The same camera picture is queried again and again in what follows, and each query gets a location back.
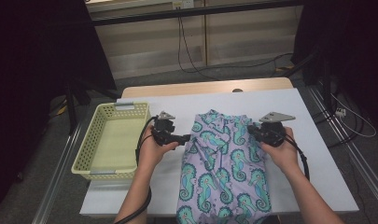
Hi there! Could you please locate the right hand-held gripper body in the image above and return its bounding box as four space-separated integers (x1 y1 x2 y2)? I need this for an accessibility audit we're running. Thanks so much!
254 111 297 148

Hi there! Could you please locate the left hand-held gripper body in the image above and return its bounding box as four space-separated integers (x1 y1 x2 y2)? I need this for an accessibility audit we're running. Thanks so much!
150 110 179 147

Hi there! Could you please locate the pale yellow perforated basket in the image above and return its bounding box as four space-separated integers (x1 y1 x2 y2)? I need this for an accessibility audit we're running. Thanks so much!
70 102 152 181

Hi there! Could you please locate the lilac seahorse print garment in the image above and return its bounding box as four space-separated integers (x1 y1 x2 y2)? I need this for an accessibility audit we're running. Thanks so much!
175 108 273 224

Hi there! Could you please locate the person's left hand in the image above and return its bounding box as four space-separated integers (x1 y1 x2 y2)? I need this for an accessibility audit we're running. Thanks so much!
136 124 180 171

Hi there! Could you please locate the person's right hand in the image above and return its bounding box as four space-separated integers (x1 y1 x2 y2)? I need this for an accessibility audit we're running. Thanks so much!
260 126 301 175

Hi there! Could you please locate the black metal stand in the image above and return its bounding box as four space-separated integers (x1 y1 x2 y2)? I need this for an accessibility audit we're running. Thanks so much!
64 77 122 135
283 46 335 116

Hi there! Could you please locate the dark curtain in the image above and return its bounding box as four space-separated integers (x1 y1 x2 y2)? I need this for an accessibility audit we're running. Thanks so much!
0 0 118 216
293 0 378 129

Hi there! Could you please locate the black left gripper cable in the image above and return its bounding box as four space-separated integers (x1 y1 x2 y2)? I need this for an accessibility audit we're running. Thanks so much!
113 115 160 224

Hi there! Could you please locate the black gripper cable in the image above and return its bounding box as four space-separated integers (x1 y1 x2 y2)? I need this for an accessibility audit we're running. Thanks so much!
282 135 311 182
113 115 160 224

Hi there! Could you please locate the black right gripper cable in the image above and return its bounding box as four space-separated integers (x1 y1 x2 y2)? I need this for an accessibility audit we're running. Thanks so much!
282 135 311 182

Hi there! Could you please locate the black floor cable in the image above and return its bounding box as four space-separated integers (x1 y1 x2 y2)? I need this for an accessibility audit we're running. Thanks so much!
208 52 295 71

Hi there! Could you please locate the black socket cable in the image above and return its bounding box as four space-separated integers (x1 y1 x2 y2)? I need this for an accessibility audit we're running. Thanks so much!
180 17 217 81
176 17 194 76

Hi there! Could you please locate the white cable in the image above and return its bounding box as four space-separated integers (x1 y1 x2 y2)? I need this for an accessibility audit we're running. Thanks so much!
330 92 378 140

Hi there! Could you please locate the aluminium floor rail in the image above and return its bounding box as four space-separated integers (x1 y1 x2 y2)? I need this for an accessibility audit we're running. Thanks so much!
31 122 83 224
306 85 378 213

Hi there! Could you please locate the white wall socket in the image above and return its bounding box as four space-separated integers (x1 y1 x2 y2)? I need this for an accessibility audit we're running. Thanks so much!
172 0 195 9

